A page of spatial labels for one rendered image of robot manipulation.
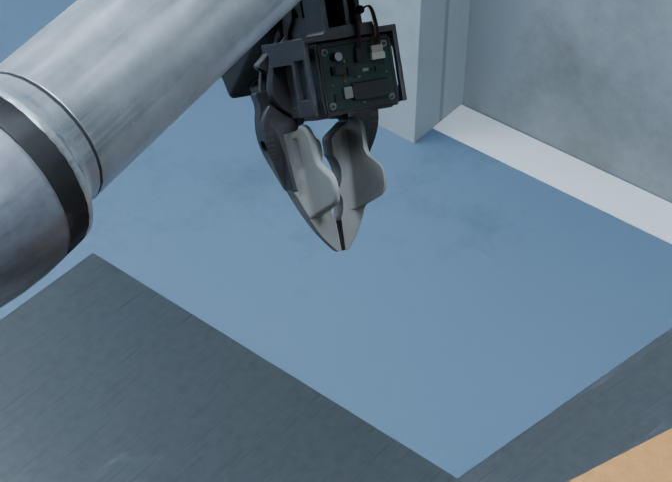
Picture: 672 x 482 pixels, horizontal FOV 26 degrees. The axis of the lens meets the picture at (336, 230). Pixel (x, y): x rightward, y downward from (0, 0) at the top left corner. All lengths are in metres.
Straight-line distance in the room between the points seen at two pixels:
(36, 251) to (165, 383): 0.70
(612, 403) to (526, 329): 1.22
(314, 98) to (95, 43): 0.29
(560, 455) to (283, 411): 0.25
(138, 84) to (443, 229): 2.06
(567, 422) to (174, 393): 0.35
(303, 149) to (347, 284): 1.61
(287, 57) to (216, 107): 2.04
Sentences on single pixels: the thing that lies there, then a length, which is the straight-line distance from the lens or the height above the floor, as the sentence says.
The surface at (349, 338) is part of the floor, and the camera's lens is 2.51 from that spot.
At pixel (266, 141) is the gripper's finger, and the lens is 1.00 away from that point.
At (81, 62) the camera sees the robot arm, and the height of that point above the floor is 1.43.
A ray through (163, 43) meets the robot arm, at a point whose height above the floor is 1.42.
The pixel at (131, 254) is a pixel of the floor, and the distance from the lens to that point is 2.69.
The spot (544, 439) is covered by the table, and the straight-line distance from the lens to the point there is 1.30.
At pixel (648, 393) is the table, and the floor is 0.83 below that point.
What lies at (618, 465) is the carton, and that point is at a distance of 0.91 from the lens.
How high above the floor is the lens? 1.82
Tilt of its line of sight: 42 degrees down
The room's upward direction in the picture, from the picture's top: straight up
